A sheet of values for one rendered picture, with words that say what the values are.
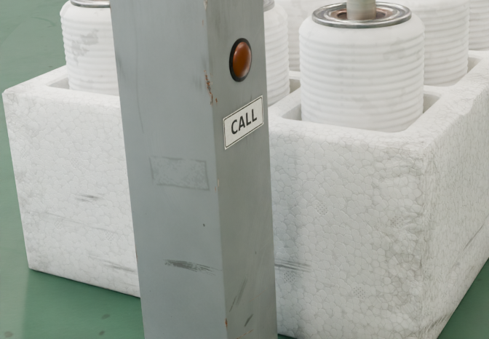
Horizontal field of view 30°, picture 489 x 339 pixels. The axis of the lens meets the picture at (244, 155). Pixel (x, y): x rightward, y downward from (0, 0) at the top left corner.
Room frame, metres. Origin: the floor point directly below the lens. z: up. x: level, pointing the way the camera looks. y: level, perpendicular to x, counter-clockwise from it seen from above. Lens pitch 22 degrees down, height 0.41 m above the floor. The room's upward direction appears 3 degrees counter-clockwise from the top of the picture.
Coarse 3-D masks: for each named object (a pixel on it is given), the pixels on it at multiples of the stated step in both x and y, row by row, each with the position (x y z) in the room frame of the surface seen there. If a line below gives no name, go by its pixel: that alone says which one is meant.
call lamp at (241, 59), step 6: (240, 48) 0.54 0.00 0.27; (246, 48) 0.54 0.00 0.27; (234, 54) 0.53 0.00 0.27; (240, 54) 0.54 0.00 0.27; (246, 54) 0.54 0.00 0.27; (234, 60) 0.53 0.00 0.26; (240, 60) 0.53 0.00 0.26; (246, 60) 0.54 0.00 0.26; (234, 66) 0.53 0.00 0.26; (240, 66) 0.53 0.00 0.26; (246, 66) 0.54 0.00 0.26; (234, 72) 0.53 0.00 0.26; (240, 72) 0.54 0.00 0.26; (246, 72) 0.54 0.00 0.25; (240, 78) 0.54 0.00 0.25
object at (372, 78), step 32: (320, 32) 0.66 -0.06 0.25; (352, 32) 0.64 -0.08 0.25; (384, 32) 0.64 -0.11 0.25; (416, 32) 0.66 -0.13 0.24; (320, 64) 0.65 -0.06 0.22; (352, 64) 0.64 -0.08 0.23; (384, 64) 0.64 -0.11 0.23; (416, 64) 0.66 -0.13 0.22; (320, 96) 0.65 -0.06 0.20; (352, 96) 0.64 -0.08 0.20; (384, 96) 0.64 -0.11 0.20; (416, 96) 0.66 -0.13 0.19; (384, 128) 0.64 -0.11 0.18
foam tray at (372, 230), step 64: (64, 128) 0.74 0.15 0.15; (320, 128) 0.64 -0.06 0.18; (448, 128) 0.63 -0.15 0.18; (64, 192) 0.75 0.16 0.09; (128, 192) 0.71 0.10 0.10; (320, 192) 0.62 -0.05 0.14; (384, 192) 0.59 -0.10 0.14; (448, 192) 0.63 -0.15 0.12; (64, 256) 0.75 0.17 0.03; (128, 256) 0.71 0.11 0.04; (320, 256) 0.62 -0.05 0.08; (384, 256) 0.59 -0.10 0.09; (448, 256) 0.64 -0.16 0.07; (320, 320) 0.62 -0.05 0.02; (384, 320) 0.59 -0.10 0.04
